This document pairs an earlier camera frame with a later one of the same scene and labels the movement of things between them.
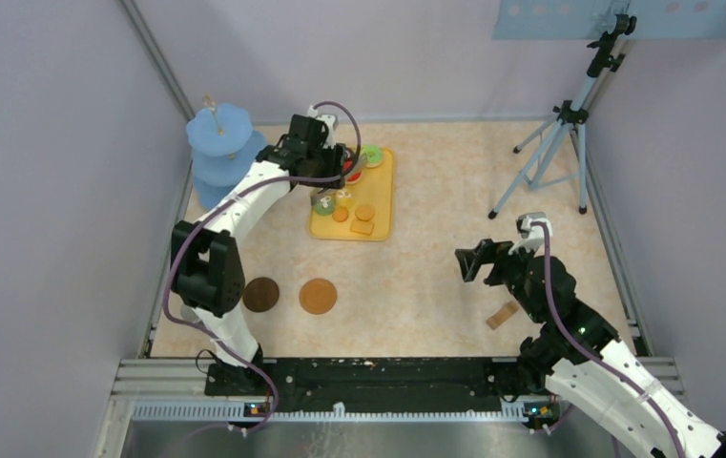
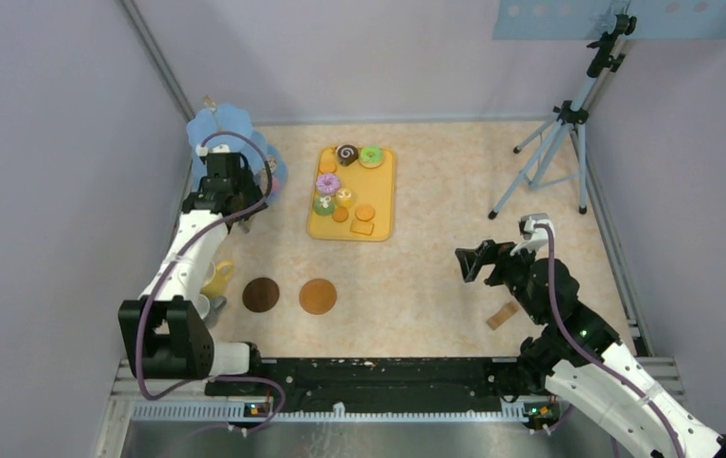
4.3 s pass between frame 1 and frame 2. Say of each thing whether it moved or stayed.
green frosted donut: stayed
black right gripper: stayed
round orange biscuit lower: stayed
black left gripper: moved
